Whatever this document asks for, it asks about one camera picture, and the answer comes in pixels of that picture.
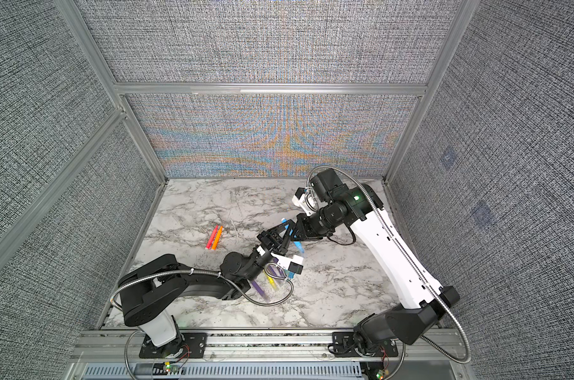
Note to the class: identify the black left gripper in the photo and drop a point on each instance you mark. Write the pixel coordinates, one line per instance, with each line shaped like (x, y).
(275, 244)

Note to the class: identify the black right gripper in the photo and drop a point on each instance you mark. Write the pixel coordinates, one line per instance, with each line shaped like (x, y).
(304, 224)

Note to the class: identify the orange highlighter pen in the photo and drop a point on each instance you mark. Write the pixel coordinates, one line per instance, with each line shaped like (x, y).
(217, 238)

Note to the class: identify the pink highlighter pen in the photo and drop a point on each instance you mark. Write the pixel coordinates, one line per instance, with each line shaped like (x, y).
(212, 238)

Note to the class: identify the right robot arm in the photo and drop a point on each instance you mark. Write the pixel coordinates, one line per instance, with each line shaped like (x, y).
(328, 203)

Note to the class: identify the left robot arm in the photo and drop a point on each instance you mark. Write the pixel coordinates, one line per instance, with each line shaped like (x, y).
(144, 295)

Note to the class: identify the violet highlighter pen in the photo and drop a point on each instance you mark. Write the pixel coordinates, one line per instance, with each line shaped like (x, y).
(273, 273)

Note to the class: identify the yellow highlighter pen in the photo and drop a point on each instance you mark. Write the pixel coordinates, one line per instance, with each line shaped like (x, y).
(273, 283)

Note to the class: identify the purple highlighter pen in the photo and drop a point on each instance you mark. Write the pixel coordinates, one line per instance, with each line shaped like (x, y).
(259, 290)

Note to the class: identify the aluminium horizontal back bar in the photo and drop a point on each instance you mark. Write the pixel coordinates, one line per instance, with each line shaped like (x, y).
(267, 88)

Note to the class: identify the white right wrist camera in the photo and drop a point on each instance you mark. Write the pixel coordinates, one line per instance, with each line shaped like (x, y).
(305, 199)

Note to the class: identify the grey slotted cable duct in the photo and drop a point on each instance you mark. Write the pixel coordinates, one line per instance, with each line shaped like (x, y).
(284, 370)

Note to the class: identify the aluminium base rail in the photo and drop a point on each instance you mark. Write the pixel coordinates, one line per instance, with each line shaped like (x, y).
(218, 345)

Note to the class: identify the aluminium corner frame post right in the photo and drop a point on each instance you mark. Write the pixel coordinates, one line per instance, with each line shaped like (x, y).
(445, 55)

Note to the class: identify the aluminium corner frame post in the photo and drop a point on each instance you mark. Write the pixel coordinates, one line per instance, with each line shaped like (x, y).
(445, 55)
(85, 40)

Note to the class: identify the aluminium left wall bar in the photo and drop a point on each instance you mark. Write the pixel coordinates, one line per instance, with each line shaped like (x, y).
(22, 228)

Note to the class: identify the aluminium corner frame post left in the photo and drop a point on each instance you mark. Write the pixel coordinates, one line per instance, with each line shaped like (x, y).
(85, 40)

